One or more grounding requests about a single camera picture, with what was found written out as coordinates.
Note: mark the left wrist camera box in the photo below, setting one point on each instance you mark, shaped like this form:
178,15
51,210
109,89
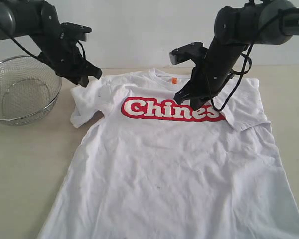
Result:
74,32

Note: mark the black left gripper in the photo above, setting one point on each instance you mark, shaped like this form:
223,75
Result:
65,58

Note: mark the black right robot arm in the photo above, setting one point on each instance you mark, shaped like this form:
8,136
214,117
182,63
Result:
236,31

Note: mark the white t-shirt with red print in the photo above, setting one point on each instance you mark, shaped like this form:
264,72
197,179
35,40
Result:
155,169

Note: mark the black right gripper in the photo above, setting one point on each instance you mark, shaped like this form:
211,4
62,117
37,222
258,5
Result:
212,71

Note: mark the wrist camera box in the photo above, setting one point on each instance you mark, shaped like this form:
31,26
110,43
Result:
74,32
194,51

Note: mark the metal wire mesh basket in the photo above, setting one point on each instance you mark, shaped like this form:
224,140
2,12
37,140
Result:
29,90

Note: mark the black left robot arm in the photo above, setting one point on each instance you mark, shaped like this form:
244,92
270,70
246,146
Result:
33,25

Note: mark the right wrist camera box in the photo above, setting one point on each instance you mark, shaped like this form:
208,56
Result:
194,51

